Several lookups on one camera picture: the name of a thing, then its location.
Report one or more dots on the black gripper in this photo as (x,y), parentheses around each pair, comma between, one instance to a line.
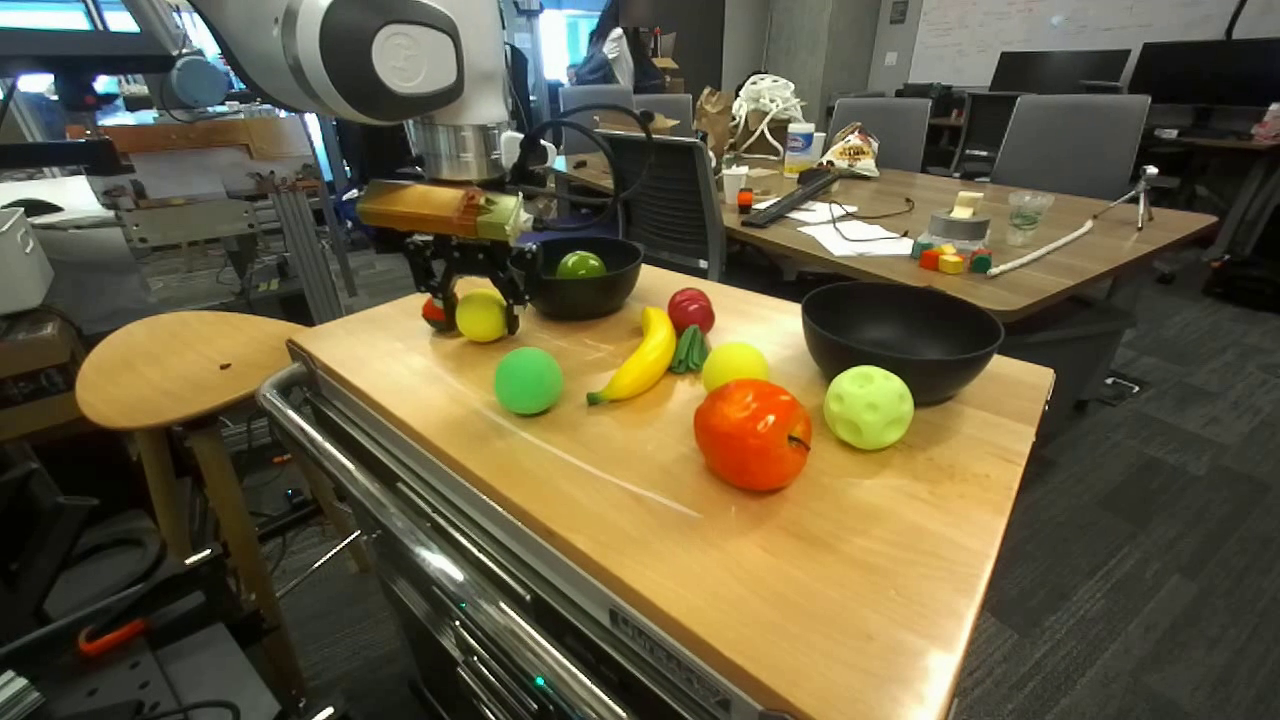
(437,263)

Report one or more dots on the yellow lemon plush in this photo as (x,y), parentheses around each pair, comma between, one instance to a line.
(482,314)

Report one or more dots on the dark green pear plush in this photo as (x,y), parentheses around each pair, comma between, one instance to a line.
(582,265)

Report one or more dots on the red strawberry with green leaves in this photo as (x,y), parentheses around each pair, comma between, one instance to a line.
(693,318)

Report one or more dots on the small yellow round plush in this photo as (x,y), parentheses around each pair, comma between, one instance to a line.
(733,360)

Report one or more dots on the large red orange apple plush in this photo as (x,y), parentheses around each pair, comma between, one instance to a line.
(752,433)

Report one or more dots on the pale green round plush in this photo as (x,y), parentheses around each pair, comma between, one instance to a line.
(869,407)

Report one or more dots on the small red strawberry plush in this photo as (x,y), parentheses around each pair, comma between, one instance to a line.
(437,318)

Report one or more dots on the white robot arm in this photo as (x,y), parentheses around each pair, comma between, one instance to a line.
(434,70)

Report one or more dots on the bright green ball plush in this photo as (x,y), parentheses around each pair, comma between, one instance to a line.
(529,381)

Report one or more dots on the yellow banana plush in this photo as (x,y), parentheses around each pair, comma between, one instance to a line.
(645,360)

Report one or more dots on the near black bowl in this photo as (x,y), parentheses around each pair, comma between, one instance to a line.
(582,299)

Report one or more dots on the black bowl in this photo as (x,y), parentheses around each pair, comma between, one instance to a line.
(926,337)
(582,299)

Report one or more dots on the mesh back office chair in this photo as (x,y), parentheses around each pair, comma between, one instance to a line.
(671,201)

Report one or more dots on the metal tool cart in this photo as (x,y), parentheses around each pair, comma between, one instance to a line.
(502,622)

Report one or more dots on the round wooden stool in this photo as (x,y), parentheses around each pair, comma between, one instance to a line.
(183,373)

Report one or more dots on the large wooden office table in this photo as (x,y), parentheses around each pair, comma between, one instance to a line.
(1076,247)

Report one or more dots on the white papers on table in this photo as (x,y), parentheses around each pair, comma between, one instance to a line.
(852,238)

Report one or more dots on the far black bowl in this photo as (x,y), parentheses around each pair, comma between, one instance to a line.
(926,337)

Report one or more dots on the clear plastic cup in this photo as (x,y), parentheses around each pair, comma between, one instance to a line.
(1024,211)

